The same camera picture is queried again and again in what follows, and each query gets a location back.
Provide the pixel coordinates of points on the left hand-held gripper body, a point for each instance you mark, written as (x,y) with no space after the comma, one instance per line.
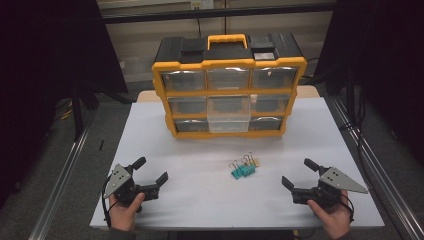
(117,180)

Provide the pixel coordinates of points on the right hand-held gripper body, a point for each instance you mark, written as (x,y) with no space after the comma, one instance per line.
(338,180)

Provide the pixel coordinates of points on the teal binder clip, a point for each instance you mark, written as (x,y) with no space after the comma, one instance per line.
(245,170)
(252,167)
(236,173)

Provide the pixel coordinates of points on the clear plastic drawer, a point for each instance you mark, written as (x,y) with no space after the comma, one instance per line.
(228,115)

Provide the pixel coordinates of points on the yellow black drawer organizer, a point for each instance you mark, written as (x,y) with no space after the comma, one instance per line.
(230,85)

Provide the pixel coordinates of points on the person's left hand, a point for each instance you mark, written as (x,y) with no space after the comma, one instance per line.
(123,215)

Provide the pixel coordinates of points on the person's right hand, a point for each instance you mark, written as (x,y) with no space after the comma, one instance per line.
(333,220)

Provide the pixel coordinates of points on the small black floor piece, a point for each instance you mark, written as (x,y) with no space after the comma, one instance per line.
(101,145)

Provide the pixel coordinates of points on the black metal stand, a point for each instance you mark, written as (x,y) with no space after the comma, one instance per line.
(77,113)

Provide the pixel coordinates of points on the black curtain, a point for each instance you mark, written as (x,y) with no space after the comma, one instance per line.
(383,66)
(40,66)

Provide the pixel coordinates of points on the black horizontal bar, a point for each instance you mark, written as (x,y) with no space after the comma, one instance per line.
(216,13)

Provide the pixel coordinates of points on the metal floor rail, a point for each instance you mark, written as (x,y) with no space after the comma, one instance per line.
(376,166)
(63,173)

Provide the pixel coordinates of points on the white wall outlet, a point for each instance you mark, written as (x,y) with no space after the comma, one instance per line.
(202,4)

